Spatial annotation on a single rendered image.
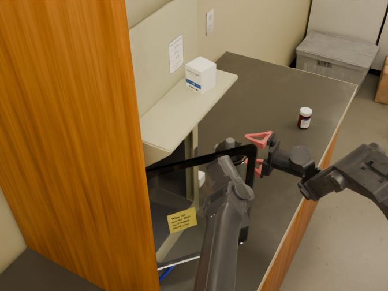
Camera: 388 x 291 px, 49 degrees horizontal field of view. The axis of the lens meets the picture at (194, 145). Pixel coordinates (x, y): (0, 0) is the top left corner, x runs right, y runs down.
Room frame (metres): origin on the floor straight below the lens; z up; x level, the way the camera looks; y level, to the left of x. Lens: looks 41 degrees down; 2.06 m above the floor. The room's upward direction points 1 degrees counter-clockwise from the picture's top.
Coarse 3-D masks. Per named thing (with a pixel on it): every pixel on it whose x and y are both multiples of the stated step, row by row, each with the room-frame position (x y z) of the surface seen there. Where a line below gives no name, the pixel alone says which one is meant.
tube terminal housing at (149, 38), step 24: (192, 0) 0.93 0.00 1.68; (144, 24) 0.77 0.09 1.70; (168, 24) 0.84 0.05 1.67; (192, 24) 0.93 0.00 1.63; (144, 48) 0.76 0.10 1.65; (168, 48) 0.83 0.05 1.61; (192, 48) 0.93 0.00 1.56; (144, 72) 0.75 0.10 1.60; (168, 72) 0.83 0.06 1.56; (144, 96) 0.75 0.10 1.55; (192, 144) 0.92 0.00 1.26
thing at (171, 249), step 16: (192, 160) 0.72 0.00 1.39; (208, 160) 0.73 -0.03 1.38; (240, 160) 0.75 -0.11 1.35; (160, 176) 0.69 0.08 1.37; (176, 176) 0.70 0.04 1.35; (192, 176) 0.71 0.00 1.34; (208, 176) 0.73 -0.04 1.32; (160, 192) 0.69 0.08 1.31; (176, 192) 0.70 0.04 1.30; (192, 192) 0.71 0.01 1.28; (208, 192) 0.73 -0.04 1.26; (160, 208) 0.69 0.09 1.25; (176, 208) 0.70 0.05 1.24; (160, 224) 0.68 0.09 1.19; (160, 240) 0.68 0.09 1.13; (176, 240) 0.70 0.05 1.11; (192, 240) 0.71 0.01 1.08; (240, 240) 0.76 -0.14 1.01; (160, 256) 0.68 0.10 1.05; (176, 256) 0.70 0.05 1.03; (192, 256) 0.71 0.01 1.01
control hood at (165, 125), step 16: (224, 80) 0.87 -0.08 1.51; (176, 96) 0.80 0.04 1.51; (192, 96) 0.80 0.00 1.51; (208, 96) 0.80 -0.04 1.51; (160, 112) 0.74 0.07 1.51; (176, 112) 0.74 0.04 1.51; (192, 112) 0.74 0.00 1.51; (144, 128) 0.69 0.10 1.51; (160, 128) 0.69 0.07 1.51; (176, 128) 0.68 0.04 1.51; (192, 128) 0.69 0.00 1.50; (144, 144) 0.64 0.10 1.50; (160, 144) 0.63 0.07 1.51; (176, 144) 0.64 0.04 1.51; (144, 160) 0.65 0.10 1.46
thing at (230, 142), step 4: (228, 140) 0.99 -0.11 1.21; (232, 140) 0.99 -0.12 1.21; (220, 144) 1.01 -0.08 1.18; (224, 144) 1.01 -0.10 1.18; (228, 144) 0.98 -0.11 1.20; (232, 144) 0.98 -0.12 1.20; (236, 144) 1.01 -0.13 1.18; (240, 144) 1.01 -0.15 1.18; (216, 148) 1.00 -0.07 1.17; (220, 148) 0.99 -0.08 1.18; (224, 148) 0.99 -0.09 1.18; (228, 148) 0.98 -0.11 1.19
